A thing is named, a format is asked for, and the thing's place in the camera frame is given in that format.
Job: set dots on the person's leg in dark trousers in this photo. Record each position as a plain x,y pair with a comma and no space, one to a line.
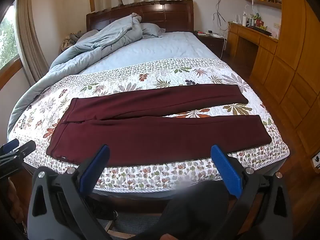
197,210

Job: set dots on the tan window curtain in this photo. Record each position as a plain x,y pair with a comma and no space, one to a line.
30,42

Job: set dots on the light blue comforter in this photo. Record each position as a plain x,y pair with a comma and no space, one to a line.
100,45

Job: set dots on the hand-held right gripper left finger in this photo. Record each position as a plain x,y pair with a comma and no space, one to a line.
96,166

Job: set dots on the light blue pillow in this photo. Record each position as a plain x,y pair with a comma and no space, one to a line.
151,31

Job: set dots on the dark shoe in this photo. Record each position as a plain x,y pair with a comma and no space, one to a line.
103,208

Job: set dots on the maroon pants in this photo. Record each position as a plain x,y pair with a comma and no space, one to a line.
150,135

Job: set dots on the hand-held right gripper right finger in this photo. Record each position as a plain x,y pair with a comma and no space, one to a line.
227,171

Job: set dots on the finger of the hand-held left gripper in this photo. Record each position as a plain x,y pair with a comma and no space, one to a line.
8,146
15,160

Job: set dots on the dark wooden nightstand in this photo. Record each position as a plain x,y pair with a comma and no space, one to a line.
212,42

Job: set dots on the black keyboard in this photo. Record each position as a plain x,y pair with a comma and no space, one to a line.
262,31

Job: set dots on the patterned dark blanket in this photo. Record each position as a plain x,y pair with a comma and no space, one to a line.
68,40

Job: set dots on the window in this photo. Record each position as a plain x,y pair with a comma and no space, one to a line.
7,40

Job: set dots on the floral and blue quilted bedspread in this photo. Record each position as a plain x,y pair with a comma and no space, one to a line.
150,52

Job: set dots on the dark wooden headboard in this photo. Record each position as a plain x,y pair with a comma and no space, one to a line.
170,12

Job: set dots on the light wooden desk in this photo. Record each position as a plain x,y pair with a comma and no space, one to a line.
252,45

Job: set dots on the light wooden wardrobe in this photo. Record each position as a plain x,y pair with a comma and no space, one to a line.
297,62

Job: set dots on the white bottles on desk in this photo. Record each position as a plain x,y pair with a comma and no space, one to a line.
246,20

